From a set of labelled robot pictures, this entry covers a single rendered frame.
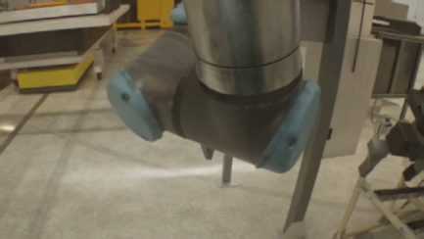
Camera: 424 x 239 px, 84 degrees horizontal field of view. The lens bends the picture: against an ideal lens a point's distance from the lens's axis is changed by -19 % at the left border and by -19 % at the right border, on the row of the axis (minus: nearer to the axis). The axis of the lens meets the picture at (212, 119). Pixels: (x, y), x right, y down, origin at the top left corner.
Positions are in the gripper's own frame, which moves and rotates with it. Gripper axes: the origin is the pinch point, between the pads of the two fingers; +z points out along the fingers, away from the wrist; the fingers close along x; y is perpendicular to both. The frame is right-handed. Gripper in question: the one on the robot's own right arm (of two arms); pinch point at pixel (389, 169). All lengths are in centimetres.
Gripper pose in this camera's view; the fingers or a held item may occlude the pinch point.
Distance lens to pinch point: 68.8
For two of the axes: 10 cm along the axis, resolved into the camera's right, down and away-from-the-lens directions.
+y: -0.9, 7.5, -6.5
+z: -1.3, 6.4, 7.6
